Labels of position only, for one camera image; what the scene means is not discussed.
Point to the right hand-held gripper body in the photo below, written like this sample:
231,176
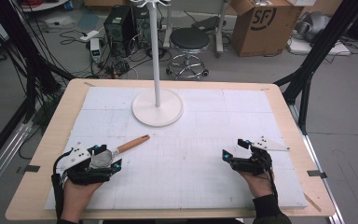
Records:
250,163

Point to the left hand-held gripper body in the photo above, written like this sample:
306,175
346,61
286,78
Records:
74,157

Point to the person's right hand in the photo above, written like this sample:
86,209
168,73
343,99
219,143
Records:
258,185

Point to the person's left hand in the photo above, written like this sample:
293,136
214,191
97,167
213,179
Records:
77,196

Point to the black tape strip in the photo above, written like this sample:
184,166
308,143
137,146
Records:
317,174
29,169

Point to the white grid foam board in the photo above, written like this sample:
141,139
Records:
183,171

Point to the white hook stand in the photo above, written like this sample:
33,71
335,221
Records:
157,107

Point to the white power supply unit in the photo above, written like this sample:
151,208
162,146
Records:
95,49

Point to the brown cardboard box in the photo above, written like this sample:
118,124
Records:
261,31

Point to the white power strip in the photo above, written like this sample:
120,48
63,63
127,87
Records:
89,35

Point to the flat white board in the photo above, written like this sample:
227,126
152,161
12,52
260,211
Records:
307,47

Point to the grey metal stand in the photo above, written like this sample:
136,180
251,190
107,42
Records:
220,28

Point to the black round stool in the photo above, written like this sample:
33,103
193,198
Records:
189,39

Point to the black computer tower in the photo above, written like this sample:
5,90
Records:
118,29

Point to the grey rounded machine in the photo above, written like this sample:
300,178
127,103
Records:
313,23

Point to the black metal frame strut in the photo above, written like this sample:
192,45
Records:
31,56
317,53

